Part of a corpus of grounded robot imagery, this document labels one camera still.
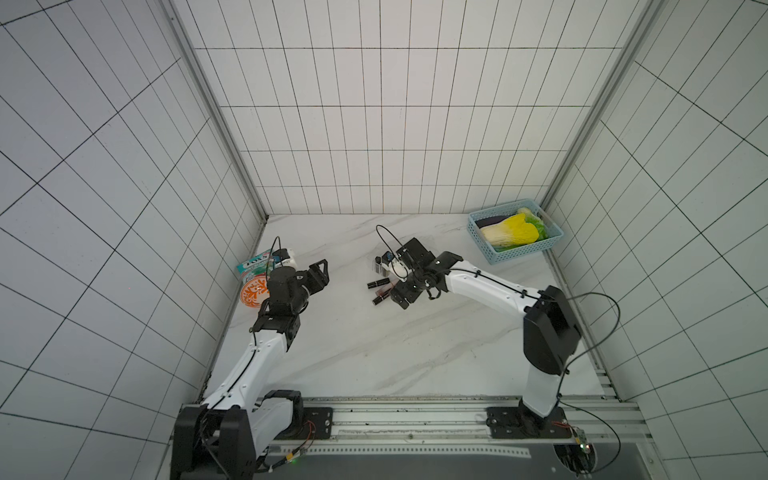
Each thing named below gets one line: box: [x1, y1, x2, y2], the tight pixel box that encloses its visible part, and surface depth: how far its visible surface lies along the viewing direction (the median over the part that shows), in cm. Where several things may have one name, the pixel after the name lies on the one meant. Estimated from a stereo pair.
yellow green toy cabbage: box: [480, 208, 548, 251], surface depth 108 cm
